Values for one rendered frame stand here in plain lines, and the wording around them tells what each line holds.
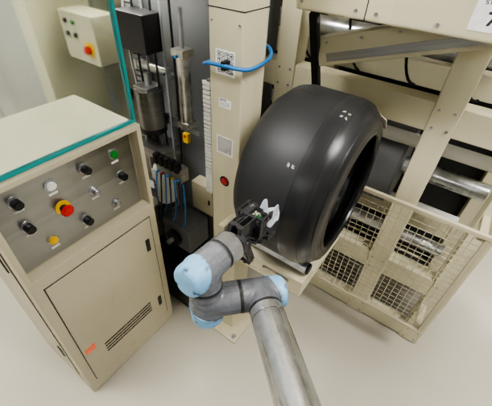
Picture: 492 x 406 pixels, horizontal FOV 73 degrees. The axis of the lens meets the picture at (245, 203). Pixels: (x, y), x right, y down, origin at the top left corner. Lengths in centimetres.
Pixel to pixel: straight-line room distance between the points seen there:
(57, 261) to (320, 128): 99
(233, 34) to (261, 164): 38
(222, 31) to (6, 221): 85
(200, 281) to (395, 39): 98
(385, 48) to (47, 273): 136
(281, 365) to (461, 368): 183
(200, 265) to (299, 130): 46
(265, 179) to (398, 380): 155
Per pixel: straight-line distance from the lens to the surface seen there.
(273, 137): 93
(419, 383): 223
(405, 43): 127
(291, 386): 62
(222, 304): 74
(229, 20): 106
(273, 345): 66
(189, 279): 66
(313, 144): 89
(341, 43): 133
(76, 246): 138
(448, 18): 110
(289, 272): 126
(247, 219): 77
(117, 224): 141
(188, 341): 207
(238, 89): 109
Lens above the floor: 184
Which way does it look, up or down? 41 degrees down
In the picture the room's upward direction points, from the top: 4 degrees clockwise
